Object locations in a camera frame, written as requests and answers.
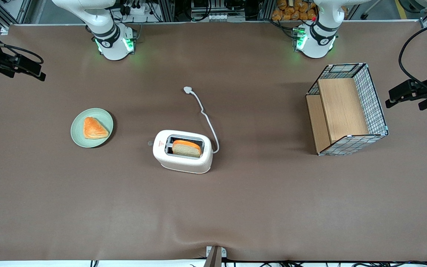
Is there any white two-slot toaster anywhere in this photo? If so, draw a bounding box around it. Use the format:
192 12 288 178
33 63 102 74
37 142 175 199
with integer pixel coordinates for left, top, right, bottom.
152 129 214 174

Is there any wooden stepped shelf insert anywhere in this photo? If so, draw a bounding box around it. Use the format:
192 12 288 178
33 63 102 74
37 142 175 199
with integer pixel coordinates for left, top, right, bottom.
306 78 370 154

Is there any pale green round plate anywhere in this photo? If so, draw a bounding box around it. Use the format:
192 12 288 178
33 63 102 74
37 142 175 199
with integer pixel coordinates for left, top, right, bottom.
70 108 114 149

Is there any orange triangular pastry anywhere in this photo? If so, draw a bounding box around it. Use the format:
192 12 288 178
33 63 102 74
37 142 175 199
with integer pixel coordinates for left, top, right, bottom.
83 116 110 140

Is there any white power strip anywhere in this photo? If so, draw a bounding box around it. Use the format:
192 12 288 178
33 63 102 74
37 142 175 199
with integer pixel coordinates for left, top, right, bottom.
122 1 155 16

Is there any bag of orange buns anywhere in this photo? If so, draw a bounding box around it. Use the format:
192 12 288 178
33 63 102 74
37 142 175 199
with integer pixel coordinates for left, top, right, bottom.
271 0 318 22

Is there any bread slice with orange crust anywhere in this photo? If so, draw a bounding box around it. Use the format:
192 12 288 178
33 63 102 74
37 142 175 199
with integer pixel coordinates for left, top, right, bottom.
172 139 202 158

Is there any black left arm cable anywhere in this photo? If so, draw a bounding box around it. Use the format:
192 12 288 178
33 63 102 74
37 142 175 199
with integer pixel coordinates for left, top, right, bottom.
398 20 427 93

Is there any wire mesh basket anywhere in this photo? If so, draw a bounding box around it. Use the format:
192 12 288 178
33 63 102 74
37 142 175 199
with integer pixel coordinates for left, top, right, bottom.
305 62 390 156

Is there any white toaster power cord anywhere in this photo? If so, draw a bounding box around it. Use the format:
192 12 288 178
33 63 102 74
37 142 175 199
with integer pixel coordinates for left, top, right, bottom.
183 86 221 154

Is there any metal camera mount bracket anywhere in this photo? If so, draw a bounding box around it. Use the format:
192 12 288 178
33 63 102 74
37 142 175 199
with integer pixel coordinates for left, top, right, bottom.
203 245 227 267

